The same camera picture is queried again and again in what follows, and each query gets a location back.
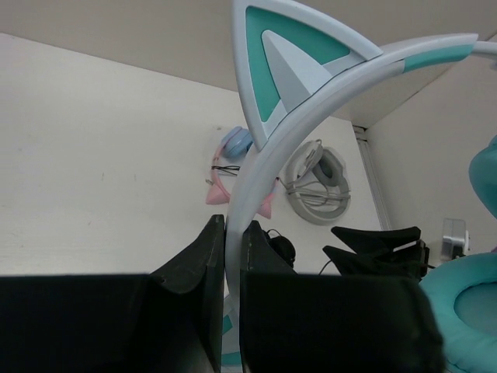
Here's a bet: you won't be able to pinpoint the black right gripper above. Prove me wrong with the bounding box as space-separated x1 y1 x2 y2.
322 226 430 280

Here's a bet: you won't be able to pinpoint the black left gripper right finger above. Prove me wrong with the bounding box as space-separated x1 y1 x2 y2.
239 221 445 372

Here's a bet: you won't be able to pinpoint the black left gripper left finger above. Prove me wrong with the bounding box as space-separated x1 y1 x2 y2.
1 214 224 372

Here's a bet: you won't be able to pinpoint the teal cat-ear headphones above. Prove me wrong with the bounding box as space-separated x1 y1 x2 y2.
222 1 496 372

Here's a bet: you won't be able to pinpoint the small black headphones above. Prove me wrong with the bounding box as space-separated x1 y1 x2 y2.
264 229 296 268

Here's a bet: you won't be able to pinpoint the pink blue cat-ear headphones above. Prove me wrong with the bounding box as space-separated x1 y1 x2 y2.
204 125 279 221

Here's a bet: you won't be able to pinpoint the grey white headset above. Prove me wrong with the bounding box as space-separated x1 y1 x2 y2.
282 139 351 225

